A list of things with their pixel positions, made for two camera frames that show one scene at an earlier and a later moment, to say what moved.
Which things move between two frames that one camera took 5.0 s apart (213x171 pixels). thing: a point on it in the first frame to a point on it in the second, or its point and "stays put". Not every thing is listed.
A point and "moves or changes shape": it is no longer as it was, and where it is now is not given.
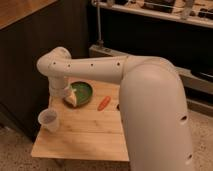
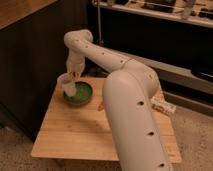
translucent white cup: [48, 118] moves or changes shape
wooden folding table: [95, 132] stays put
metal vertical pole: [99, 43] stays put
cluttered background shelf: [196, 12] stays put
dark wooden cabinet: [28, 30] stays put
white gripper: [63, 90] to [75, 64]
